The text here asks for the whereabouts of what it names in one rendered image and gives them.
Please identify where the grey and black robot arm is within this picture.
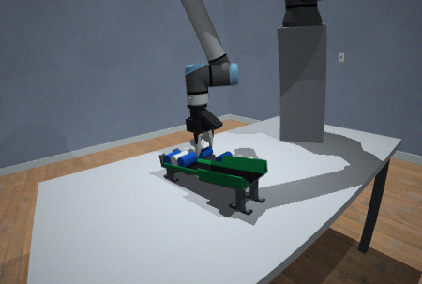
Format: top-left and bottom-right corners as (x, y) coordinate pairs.
(181, 0), (323, 130)

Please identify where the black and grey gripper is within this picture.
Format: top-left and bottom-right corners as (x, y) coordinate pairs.
(186, 104), (214, 157)

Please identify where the blue cylinder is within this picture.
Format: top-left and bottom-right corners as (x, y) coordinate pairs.
(216, 151), (232, 162)
(199, 146), (213, 159)
(177, 152), (198, 168)
(164, 150), (181, 164)

